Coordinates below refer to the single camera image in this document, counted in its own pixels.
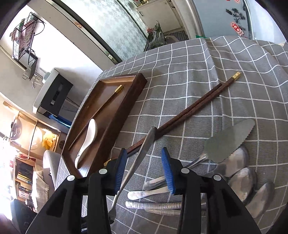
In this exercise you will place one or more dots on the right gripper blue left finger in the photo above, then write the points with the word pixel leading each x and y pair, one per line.
pixel 79 204

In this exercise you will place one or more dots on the blue plastic stool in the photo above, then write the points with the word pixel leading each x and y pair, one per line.
pixel 61 120

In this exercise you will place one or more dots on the white kitchen cabinet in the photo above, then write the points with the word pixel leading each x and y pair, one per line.
pixel 162 12

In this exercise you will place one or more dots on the silver refrigerator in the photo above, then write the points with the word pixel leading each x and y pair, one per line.
pixel 208 19

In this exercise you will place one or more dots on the dark brown wooden tray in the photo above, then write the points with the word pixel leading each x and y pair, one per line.
pixel 110 121

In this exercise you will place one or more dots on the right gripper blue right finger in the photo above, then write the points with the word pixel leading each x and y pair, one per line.
pixel 225 212

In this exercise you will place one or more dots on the steel spoon textured handle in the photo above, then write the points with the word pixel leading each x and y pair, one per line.
pixel 242 183

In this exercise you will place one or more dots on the wooden bookshelf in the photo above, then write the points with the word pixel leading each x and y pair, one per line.
pixel 30 138

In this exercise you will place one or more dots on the white wash basin black cabinet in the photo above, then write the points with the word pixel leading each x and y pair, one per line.
pixel 52 94

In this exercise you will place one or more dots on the grey checked tablecloth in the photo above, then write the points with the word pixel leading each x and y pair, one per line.
pixel 213 83

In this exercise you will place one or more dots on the steel spoon smooth handle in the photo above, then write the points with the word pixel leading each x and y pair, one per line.
pixel 238 160

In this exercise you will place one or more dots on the bag of vegetables on floor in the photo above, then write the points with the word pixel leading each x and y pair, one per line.
pixel 156 37

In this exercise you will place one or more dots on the white ceramic spoon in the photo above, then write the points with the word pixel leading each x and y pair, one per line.
pixel 90 137

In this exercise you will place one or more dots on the black wire wall shelf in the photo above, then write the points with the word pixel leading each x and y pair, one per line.
pixel 22 38

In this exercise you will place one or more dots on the frosted sliding glass door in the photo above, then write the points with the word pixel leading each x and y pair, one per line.
pixel 114 26

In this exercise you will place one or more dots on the steel fork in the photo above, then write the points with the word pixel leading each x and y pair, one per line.
pixel 144 146

